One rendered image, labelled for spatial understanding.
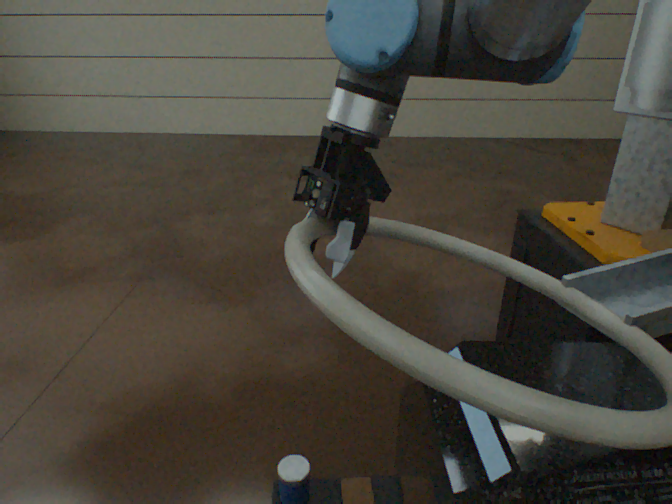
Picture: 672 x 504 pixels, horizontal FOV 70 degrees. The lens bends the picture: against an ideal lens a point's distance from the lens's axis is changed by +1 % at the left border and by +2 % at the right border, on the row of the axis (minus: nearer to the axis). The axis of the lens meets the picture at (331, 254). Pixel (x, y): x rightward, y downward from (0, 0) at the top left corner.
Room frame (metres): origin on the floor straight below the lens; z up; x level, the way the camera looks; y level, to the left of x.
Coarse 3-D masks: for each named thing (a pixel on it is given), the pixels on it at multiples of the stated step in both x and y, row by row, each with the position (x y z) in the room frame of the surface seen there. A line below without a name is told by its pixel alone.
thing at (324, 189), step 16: (336, 128) 0.64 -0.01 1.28; (320, 144) 0.63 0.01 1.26; (336, 144) 0.63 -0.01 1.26; (352, 144) 0.63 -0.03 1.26; (368, 144) 0.62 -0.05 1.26; (320, 160) 0.63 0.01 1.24; (336, 160) 0.63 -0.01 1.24; (352, 160) 0.64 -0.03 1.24; (320, 176) 0.61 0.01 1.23; (336, 176) 0.61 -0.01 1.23; (352, 176) 0.64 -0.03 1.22; (304, 192) 0.63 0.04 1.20; (320, 192) 0.62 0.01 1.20; (336, 192) 0.59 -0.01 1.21; (352, 192) 0.61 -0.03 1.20; (368, 192) 0.64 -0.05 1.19; (320, 208) 0.60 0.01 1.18; (336, 208) 0.60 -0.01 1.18; (352, 208) 0.63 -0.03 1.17
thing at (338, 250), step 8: (344, 224) 0.62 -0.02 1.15; (352, 224) 0.63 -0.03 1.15; (344, 232) 0.62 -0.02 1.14; (352, 232) 0.63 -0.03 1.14; (336, 240) 0.61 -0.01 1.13; (344, 240) 0.62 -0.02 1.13; (328, 248) 0.59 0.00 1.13; (336, 248) 0.61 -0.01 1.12; (344, 248) 0.62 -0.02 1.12; (328, 256) 0.59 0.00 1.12; (336, 256) 0.61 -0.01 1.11; (344, 256) 0.62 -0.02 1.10; (336, 264) 0.62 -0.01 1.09; (344, 264) 0.62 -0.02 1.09; (336, 272) 0.62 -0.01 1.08
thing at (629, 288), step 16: (656, 256) 0.69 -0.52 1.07; (576, 272) 0.65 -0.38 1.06; (592, 272) 0.65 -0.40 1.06; (608, 272) 0.66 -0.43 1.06; (624, 272) 0.67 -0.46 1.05; (640, 272) 0.68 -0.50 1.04; (656, 272) 0.70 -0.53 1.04; (576, 288) 0.64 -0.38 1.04; (592, 288) 0.65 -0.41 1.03; (608, 288) 0.66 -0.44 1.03; (624, 288) 0.67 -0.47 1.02; (640, 288) 0.67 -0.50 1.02; (656, 288) 0.66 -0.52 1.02; (560, 304) 0.63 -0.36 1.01; (608, 304) 0.62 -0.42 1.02; (624, 304) 0.62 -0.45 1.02; (640, 304) 0.62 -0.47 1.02; (656, 304) 0.62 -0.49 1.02; (624, 320) 0.54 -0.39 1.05; (640, 320) 0.53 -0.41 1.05; (656, 320) 0.54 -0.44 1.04; (608, 336) 0.55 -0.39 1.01; (656, 336) 0.55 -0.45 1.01
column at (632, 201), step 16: (640, 128) 1.51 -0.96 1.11; (656, 128) 1.47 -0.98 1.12; (624, 144) 1.53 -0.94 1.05; (640, 144) 1.49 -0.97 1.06; (656, 144) 1.46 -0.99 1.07; (624, 160) 1.52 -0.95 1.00; (640, 160) 1.48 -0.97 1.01; (656, 160) 1.45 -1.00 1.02; (624, 176) 1.51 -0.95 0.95; (640, 176) 1.47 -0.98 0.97; (656, 176) 1.43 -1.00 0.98; (608, 192) 1.54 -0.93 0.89; (624, 192) 1.50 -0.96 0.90; (640, 192) 1.46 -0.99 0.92; (656, 192) 1.42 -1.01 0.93; (608, 208) 1.53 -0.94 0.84; (624, 208) 1.49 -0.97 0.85; (640, 208) 1.45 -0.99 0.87; (656, 208) 1.41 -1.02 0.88; (608, 224) 1.52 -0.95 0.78; (624, 224) 1.48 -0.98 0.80; (640, 224) 1.44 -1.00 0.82; (656, 224) 1.40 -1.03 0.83
